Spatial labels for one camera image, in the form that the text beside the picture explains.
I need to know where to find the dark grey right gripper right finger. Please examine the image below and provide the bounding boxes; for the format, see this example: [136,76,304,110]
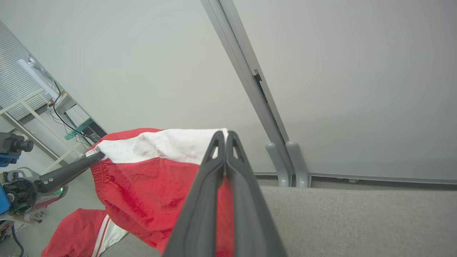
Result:
[226,131,288,257]

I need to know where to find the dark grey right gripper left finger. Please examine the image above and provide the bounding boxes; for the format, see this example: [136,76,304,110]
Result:
[162,130,227,257]

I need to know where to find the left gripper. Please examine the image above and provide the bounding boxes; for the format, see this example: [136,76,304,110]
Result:
[0,151,106,226]

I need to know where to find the red and white jersey shirt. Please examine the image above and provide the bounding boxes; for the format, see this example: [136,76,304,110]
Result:
[41,208,129,257]

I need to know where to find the red shorts with white panels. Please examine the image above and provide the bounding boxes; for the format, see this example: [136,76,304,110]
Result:
[86,128,235,255]

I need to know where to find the grey partition foot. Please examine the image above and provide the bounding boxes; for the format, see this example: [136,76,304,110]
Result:
[265,143,290,188]
[286,141,311,188]

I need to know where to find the white tube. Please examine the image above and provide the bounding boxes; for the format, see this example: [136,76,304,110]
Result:
[16,58,60,100]

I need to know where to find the grey fabric sofa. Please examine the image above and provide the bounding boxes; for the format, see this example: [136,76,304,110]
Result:
[100,186,457,257]

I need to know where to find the grey slatted shutter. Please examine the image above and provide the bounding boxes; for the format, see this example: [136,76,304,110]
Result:
[0,20,49,133]

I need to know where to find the teal bracket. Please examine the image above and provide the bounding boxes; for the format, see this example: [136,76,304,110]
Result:
[64,119,94,140]

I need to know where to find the left wrist camera blue bracket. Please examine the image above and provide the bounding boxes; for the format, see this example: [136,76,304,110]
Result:
[0,132,34,215]

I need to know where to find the thin black cable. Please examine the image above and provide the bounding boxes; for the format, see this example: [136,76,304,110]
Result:
[48,81,102,147]

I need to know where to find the blue cable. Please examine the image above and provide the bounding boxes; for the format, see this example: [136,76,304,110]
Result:
[10,224,25,257]

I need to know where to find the white metal frame shelf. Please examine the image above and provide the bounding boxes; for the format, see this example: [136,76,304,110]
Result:
[0,89,86,175]

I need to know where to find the grey partition post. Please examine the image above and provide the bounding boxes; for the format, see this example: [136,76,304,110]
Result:
[201,0,295,175]

